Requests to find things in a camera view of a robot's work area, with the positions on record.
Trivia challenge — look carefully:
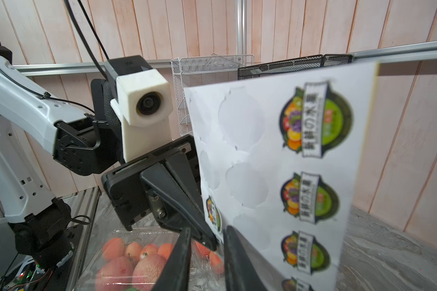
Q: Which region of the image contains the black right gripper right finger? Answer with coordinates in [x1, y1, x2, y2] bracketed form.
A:
[223, 226, 266, 291]

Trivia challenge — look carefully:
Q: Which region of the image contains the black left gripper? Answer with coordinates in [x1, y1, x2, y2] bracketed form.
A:
[102, 135, 217, 251]

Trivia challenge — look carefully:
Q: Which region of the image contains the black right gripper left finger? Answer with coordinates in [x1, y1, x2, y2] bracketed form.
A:
[152, 227, 191, 291]

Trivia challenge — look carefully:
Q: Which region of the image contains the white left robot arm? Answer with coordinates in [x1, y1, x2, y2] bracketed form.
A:
[0, 46, 217, 270]

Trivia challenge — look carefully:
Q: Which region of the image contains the clear box of apples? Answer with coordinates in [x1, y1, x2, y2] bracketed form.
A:
[73, 227, 225, 291]

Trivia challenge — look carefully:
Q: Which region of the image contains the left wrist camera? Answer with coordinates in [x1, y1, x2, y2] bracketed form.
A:
[104, 55, 173, 162]

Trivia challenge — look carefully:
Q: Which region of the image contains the white mesh wall shelf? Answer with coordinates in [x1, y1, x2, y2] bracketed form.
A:
[170, 53, 255, 137]

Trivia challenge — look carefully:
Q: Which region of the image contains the black mesh wall basket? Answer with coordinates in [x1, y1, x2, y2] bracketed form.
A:
[238, 54, 353, 80]

